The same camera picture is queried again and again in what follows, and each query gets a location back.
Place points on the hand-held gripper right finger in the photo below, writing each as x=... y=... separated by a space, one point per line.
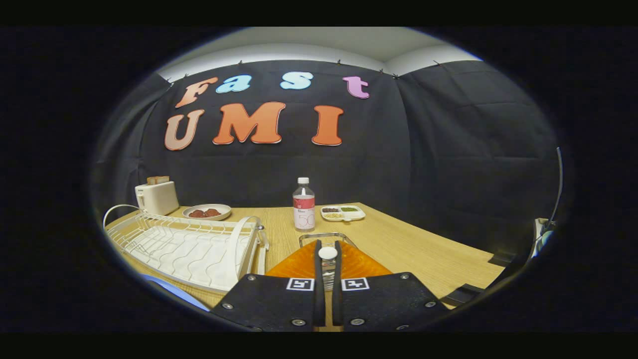
x=389 y=304

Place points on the blue plate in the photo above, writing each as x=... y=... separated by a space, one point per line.
x=174 y=291

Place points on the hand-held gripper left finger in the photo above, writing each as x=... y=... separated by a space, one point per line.
x=264 y=304

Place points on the clear plastic water bottle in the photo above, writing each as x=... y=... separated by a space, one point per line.
x=304 y=209

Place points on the white plate with meat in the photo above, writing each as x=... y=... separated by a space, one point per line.
x=222 y=208

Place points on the white divided condiment dish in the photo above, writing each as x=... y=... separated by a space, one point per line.
x=344 y=215

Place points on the white toaster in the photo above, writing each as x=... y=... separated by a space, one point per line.
x=158 y=199

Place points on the red meat piece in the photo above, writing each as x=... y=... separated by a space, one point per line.
x=196 y=214
x=212 y=213

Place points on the black flat bar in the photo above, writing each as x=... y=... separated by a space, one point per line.
x=502 y=259
x=463 y=294

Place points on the spoon with white end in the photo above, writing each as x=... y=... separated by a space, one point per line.
x=328 y=253

